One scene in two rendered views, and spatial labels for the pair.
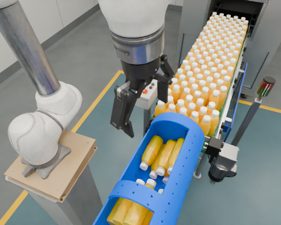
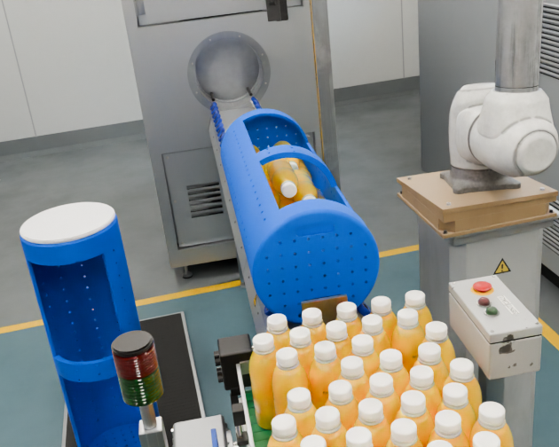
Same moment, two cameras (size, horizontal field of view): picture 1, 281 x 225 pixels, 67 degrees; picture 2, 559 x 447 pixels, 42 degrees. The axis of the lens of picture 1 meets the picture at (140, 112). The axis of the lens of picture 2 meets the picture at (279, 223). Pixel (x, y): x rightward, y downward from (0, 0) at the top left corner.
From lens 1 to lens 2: 2.11 m
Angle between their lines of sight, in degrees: 103
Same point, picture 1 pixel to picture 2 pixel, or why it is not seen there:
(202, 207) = not seen: outside the picture
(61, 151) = (461, 180)
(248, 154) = not seen: outside the picture
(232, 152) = (190, 435)
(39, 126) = (462, 98)
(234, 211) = not seen: outside the picture
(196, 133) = (264, 223)
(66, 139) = (487, 195)
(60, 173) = (429, 184)
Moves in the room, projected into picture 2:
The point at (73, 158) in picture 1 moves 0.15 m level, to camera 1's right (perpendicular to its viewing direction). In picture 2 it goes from (438, 192) to (397, 208)
